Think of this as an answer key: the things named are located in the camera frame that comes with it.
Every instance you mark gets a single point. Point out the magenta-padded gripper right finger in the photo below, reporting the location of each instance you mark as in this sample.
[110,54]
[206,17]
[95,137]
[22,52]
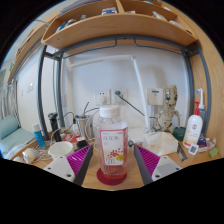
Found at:
[163,166]

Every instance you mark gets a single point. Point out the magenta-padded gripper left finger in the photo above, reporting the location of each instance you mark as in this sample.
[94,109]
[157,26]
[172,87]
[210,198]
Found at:
[61,166]

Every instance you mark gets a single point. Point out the clear bottle with pink drink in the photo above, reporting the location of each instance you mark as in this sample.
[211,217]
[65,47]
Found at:
[111,146]

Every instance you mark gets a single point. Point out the white paper cup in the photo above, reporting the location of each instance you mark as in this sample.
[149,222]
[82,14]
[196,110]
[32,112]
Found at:
[60,151]

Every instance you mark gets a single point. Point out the white translucent plastic box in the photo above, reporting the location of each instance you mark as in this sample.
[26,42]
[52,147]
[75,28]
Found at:
[160,143]

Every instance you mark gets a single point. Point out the small black block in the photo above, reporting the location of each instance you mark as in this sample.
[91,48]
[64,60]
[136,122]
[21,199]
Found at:
[82,142]

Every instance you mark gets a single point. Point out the white round pouch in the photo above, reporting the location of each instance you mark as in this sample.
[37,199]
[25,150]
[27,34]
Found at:
[17,159]
[29,155]

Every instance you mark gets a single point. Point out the small white coded card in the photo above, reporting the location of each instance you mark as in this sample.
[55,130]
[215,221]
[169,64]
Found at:
[193,149]

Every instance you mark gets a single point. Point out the dark green round jar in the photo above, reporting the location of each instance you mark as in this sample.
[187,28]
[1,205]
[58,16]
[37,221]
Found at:
[179,133]

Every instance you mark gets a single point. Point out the blue tube white cap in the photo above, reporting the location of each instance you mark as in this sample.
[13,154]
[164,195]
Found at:
[39,137]

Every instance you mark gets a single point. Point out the black electric shaver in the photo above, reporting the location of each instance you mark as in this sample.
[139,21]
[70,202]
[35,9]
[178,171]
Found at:
[54,125]

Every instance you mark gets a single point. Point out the steel tumbler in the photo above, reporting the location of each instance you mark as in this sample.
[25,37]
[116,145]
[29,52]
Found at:
[81,126]

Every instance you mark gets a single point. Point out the small blue box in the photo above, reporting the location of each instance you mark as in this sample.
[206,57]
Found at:
[202,141]

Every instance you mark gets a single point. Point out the white pump bottle red cap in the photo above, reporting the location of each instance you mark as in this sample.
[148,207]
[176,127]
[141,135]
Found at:
[192,128]

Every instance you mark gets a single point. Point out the teal cushion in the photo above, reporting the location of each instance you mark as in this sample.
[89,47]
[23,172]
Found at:
[11,133]

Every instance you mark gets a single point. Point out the tree creature figurine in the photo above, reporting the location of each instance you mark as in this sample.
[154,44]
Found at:
[169,106]

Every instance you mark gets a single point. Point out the clear squeeze bottle with nozzle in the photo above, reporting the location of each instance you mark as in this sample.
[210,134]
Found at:
[202,111]

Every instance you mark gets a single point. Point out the wooden shelf unit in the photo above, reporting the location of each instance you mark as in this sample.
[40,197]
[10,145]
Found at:
[116,28]

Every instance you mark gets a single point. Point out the white wall socket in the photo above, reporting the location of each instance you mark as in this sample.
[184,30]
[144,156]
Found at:
[155,96]
[102,97]
[121,96]

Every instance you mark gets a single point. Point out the grey metal desk frame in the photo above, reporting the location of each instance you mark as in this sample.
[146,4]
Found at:
[40,90]

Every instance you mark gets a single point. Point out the white wall pipe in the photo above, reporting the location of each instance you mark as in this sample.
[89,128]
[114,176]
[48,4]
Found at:
[139,86]

